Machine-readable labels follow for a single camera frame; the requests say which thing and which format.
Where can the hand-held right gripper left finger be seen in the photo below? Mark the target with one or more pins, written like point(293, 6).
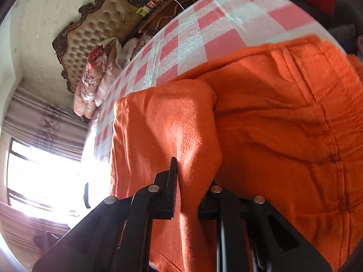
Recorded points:
point(167, 198)

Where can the dark wooden nightstand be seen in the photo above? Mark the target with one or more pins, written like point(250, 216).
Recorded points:
point(167, 11)

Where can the pink bed pillow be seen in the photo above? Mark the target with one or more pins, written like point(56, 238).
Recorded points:
point(133, 48)

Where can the grey floral curtain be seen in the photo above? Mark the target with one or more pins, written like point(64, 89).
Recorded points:
point(42, 124)

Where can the floral quilt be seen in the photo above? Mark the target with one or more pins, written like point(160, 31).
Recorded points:
point(96, 73)

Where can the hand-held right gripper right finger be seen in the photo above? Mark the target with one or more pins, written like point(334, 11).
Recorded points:
point(227, 204)

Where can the pink striped curtain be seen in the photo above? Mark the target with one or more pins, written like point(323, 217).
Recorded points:
point(25, 226)

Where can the tufted leather carved headboard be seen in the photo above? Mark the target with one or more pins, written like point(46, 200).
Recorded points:
point(93, 34)

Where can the yellow box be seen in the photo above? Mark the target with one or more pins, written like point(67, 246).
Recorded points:
point(143, 10)

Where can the bright window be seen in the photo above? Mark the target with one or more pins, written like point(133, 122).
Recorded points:
point(51, 181)

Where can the red white checked tablecloth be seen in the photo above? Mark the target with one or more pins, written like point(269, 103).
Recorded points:
point(198, 34)

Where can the red tin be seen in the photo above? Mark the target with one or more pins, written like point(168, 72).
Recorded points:
point(153, 2)

